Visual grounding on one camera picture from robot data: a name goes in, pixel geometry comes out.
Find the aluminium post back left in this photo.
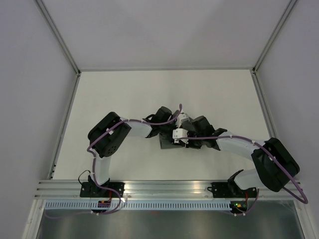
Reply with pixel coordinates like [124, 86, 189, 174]
[33, 0, 81, 76]

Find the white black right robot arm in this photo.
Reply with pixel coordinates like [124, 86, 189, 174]
[181, 116, 300, 197]

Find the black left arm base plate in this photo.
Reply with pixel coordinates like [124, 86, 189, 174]
[80, 182, 125, 198]

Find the aluminium post back right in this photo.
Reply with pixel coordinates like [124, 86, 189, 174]
[251, 0, 299, 75]

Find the aluminium post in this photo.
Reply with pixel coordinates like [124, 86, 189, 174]
[33, 0, 81, 76]
[251, 0, 299, 75]

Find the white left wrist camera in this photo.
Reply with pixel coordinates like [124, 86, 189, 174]
[175, 113, 189, 128]

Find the grey cloth napkin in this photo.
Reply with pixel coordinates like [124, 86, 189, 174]
[160, 118, 196, 149]

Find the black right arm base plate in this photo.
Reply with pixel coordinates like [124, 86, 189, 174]
[207, 182, 257, 199]

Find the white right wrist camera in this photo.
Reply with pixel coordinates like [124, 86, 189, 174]
[172, 128, 188, 144]

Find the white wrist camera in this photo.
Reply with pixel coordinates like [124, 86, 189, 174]
[175, 113, 189, 128]
[172, 128, 188, 144]

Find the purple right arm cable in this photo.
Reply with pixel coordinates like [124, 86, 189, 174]
[179, 135, 309, 218]

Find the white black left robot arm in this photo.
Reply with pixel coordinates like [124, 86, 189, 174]
[87, 105, 182, 197]

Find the aluminium frame rail front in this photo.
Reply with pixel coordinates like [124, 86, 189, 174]
[34, 179, 306, 200]

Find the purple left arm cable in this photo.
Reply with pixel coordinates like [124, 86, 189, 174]
[46, 103, 184, 219]

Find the white slotted cable duct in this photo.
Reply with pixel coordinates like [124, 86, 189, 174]
[45, 200, 231, 211]

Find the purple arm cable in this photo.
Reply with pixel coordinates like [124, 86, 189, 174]
[179, 135, 309, 218]
[46, 103, 184, 219]

